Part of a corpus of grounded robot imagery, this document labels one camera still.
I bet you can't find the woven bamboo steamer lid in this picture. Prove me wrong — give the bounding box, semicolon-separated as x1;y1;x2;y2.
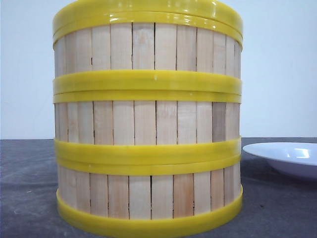
53;0;243;39

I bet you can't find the front bamboo steamer basket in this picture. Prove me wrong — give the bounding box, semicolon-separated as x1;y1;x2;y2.
56;154;243;237

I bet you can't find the white plate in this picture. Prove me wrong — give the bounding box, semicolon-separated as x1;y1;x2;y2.
243;142;317;181

